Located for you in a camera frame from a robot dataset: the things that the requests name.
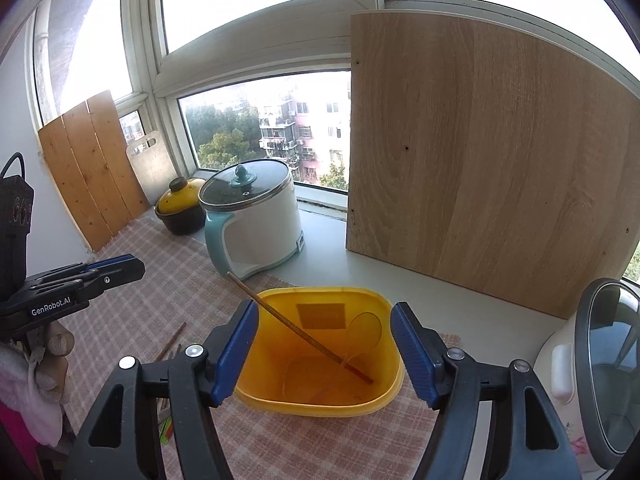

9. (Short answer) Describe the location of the person's left forearm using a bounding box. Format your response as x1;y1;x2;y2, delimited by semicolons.
0;342;63;441

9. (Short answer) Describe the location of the pink clothing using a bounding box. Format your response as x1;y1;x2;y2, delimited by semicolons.
0;400;41;480

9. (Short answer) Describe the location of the large light wooden board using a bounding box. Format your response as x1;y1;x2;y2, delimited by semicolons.
345;10;640;321

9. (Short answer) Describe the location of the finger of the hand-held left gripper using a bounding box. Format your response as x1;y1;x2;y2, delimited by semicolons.
29;259;146;303
27;255;141;286

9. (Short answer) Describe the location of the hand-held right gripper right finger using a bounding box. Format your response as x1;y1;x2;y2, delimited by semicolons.
390;301;583;480

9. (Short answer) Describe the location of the yellow plastic container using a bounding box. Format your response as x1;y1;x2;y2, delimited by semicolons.
234;286;405;420

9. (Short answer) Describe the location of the white rice cooker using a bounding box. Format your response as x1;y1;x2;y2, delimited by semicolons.
534;277;640;473

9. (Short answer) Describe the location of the white teal electric pot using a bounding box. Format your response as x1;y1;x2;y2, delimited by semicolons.
198;158;306;281

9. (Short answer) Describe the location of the pine plank board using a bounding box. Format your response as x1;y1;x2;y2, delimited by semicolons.
37;90;151;253

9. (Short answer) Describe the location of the black clay pot yellow lid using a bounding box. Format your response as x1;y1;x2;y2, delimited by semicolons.
154;176;208;236

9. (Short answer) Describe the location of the small pale cutting board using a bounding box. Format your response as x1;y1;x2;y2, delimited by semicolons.
125;130;176;206

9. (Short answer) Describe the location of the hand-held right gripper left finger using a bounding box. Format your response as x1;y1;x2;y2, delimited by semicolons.
62;299;260;480

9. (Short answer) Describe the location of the pink plaid tablecloth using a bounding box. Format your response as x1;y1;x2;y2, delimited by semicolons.
60;215;481;480

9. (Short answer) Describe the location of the wooden chopstick red end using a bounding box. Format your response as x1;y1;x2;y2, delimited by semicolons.
154;322;187;443

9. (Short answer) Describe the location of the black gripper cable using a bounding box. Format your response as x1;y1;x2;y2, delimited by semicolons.
0;152;26;181

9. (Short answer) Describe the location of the clear plastic spoon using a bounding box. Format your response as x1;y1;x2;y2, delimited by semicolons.
340;311;384;363

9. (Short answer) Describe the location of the person's left hand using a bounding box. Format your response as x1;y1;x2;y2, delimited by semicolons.
20;320;76;361

